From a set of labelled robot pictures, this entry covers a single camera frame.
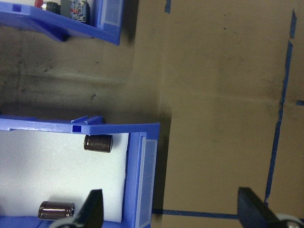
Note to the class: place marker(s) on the blue bin with capacitors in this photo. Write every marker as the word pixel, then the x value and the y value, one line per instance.
pixel 136 178

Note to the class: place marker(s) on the blue bin with button switches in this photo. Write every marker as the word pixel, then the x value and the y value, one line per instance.
pixel 71 26

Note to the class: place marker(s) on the red mushroom push button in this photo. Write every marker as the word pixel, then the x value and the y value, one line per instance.
pixel 74 9

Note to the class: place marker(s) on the dark brown cylindrical capacitor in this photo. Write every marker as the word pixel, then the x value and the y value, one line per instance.
pixel 98 143
pixel 57 210

